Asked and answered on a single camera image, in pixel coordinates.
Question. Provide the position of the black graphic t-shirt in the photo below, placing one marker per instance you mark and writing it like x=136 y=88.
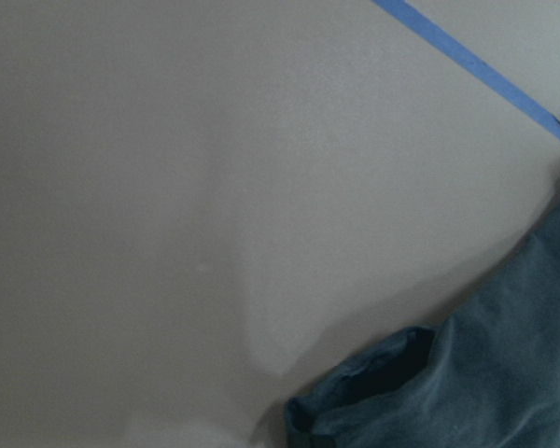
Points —
x=487 y=376

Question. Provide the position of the brown paper table cover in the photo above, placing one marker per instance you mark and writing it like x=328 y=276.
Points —
x=206 y=205

